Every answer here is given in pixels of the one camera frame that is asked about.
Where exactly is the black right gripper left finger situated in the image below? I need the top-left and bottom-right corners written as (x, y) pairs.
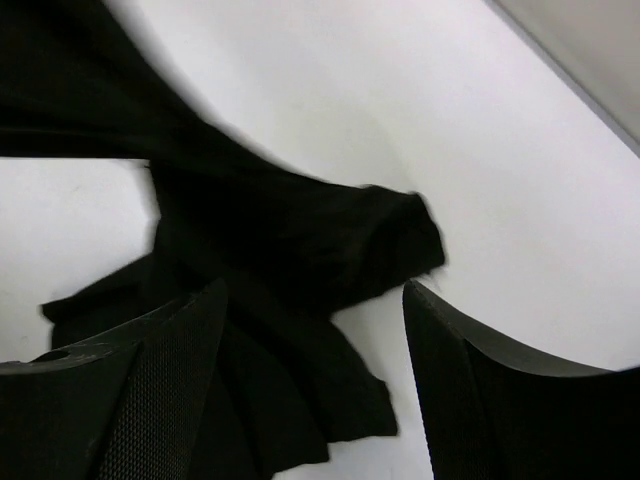
top-left (1, 281), bottom-right (227, 479)

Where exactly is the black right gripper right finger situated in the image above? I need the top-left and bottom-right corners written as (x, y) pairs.
top-left (402, 281), bottom-right (639, 479)

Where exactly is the aluminium table edge rail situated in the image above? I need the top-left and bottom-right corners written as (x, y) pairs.
top-left (488, 0), bottom-right (639, 154)

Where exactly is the black pleated skirt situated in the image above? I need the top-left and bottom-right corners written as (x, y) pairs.
top-left (1, 1), bottom-right (446, 479)

